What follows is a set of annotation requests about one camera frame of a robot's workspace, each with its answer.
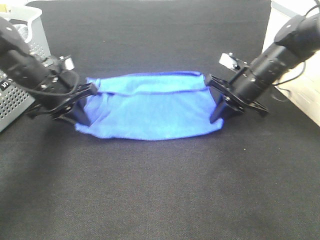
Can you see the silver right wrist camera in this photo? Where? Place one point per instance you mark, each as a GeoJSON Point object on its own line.
{"type": "Point", "coordinates": [228, 61]}

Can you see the blue microfiber towel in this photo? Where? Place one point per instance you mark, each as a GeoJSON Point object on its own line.
{"type": "Point", "coordinates": [150, 106]}

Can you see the grey towel in basket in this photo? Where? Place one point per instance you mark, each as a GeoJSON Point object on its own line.
{"type": "Point", "coordinates": [22, 30]}

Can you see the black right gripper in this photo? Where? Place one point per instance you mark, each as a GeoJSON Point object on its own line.
{"type": "Point", "coordinates": [240, 92]}

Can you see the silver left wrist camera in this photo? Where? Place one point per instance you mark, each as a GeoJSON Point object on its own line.
{"type": "Point", "coordinates": [59, 64]}

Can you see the white plastic storage bin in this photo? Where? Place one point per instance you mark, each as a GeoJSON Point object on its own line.
{"type": "Point", "coordinates": [301, 85]}

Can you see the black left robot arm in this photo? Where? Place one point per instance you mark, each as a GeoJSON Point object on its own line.
{"type": "Point", "coordinates": [10, 39]}

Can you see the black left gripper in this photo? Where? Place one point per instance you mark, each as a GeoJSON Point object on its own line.
{"type": "Point", "coordinates": [51, 90]}

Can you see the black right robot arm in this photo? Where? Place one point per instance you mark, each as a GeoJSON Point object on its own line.
{"type": "Point", "coordinates": [294, 43]}

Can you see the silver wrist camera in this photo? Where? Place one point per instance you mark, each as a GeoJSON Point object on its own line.
{"type": "Point", "coordinates": [59, 64]}
{"type": "Point", "coordinates": [228, 61]}

